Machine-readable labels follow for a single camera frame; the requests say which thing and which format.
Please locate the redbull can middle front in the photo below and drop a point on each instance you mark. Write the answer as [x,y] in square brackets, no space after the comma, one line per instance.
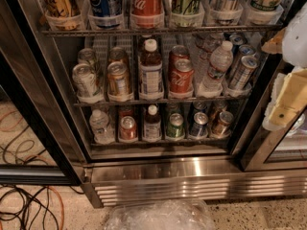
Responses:
[243,72]

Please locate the blue can bottom front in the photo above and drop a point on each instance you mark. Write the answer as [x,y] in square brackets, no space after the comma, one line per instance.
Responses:
[198,125]

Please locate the glass fridge door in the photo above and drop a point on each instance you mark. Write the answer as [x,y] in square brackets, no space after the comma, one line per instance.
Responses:
[32,75]
[264,150]

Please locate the dark juice bottle bottom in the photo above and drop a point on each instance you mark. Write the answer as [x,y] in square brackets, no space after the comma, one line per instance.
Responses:
[152,124]

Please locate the gold can middle front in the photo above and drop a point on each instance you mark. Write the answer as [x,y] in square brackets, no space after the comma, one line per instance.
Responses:
[118,78]

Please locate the left glass fridge door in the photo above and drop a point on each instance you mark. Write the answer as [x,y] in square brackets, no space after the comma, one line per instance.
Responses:
[32,75]

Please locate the bronze can bottom front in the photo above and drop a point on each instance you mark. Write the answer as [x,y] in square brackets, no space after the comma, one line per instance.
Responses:
[221,125]

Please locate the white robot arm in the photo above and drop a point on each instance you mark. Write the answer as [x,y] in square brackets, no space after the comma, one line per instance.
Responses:
[289,92]

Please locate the clear water bottle bottom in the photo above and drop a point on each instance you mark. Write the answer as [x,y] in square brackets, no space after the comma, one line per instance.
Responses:
[101,127]

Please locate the green can bottom front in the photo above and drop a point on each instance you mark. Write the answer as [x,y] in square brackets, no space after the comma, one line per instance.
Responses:
[175,126]

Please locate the red coke can middle front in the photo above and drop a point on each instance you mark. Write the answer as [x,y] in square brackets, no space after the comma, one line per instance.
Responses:
[181,76]

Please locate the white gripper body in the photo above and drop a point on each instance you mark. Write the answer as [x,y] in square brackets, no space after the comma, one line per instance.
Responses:
[295,41]

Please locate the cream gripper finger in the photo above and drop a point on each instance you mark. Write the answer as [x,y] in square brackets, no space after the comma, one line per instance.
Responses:
[291,96]
[274,45]

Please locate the red coke can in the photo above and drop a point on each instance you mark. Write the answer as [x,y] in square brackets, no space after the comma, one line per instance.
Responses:
[176,53]
[181,76]

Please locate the silver can middle front left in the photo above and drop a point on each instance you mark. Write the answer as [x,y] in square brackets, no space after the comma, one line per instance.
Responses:
[85,79]

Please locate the bronze can bottom back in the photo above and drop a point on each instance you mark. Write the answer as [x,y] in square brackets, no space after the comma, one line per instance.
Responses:
[216,108]

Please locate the silver can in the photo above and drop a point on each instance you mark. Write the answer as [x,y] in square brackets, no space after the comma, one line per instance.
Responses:
[88,56]
[85,79]

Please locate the bronze can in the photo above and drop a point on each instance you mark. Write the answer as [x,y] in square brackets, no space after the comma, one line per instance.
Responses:
[221,125]
[216,108]

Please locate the red coca-cola can top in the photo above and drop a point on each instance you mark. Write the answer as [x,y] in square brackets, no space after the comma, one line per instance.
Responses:
[147,0]

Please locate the gold can middle back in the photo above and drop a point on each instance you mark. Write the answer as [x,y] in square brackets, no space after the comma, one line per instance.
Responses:
[118,54]

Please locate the dark juice bottle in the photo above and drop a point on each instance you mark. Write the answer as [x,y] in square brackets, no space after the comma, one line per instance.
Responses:
[152,124]
[150,68]

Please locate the blue can bottom back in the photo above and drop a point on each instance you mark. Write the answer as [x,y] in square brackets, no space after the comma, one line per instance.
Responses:
[199,107]

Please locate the red can bottom front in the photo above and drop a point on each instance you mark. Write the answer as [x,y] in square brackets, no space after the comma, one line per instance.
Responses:
[128,128]

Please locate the redbull can middle back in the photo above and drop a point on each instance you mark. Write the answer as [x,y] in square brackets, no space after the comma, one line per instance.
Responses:
[237,39]

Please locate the right glass fridge door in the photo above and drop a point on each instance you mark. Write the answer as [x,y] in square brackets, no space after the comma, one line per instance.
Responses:
[264,150]

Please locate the clear water bottle middle front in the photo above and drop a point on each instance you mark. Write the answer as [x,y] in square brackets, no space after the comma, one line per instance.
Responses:
[219,62]

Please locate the red coke can middle back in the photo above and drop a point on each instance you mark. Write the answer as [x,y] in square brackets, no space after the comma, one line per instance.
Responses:
[176,53]

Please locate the clear water bottle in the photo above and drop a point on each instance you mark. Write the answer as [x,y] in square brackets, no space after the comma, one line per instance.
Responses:
[101,127]
[219,62]
[208,43]

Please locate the yellow can top shelf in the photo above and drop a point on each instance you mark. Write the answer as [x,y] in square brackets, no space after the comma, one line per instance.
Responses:
[62,8]

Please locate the dark juice bottle middle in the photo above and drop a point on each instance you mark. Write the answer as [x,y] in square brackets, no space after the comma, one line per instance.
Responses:
[150,68]

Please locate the clear water bottle middle back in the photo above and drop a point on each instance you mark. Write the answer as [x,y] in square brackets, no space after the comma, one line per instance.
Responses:
[208,43]

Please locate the stainless steel fridge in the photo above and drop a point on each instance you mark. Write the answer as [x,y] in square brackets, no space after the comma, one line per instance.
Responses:
[209,169]

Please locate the clear plastic bag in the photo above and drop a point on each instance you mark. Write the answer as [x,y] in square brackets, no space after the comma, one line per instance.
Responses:
[171,214]

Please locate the silver can middle back left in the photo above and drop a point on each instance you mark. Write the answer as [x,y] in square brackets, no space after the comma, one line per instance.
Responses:
[88,56]

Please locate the gold can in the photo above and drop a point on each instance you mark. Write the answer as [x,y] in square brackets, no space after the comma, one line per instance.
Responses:
[118,54]
[118,78]

